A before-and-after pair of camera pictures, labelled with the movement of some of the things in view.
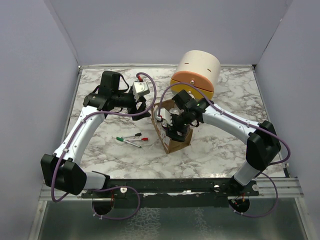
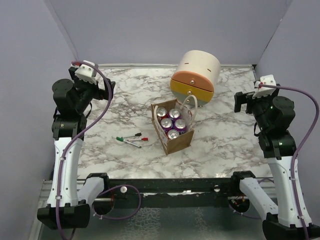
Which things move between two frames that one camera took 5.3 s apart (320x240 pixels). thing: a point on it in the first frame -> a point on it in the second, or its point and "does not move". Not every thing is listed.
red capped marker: [142, 139] does not move
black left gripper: [141, 99] -> [100, 94]
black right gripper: [172, 133] -> [242, 98]
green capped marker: [122, 139] does not move
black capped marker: [138, 134] does not move
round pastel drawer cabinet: [198, 67] does not move
